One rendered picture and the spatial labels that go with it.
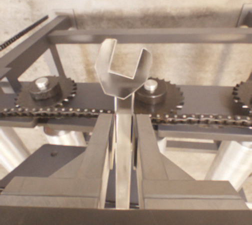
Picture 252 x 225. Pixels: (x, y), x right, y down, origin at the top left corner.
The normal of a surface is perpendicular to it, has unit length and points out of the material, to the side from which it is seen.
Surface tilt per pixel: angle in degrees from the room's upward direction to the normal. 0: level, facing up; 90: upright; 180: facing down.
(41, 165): 90
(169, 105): 90
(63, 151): 90
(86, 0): 0
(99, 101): 90
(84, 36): 0
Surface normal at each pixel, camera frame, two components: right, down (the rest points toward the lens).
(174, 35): -0.12, 0.65
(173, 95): -0.06, -0.76
